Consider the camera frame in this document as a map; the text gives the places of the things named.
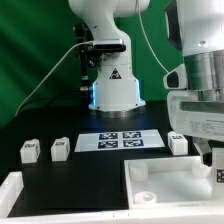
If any grey camera on mount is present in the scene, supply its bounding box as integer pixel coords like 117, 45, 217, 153
92, 39, 126, 53

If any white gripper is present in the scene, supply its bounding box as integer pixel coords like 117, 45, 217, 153
167, 91, 224, 167

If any white cable behind robot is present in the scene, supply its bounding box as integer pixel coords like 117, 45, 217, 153
135, 0, 172, 75

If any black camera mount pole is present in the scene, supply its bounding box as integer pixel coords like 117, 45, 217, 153
73, 22, 93, 92

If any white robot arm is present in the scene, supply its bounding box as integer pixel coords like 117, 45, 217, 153
68, 0, 224, 168

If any white square table top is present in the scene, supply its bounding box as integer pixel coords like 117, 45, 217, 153
124, 156, 224, 209

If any white L-shaped obstacle fence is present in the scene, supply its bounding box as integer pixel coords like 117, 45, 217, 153
0, 159, 224, 224

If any white sheet with markers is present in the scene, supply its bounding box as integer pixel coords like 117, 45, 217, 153
75, 129, 164, 152

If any white camera cable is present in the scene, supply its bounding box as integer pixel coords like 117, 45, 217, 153
14, 40, 94, 118

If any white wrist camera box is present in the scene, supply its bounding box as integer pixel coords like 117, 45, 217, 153
163, 64, 187, 90

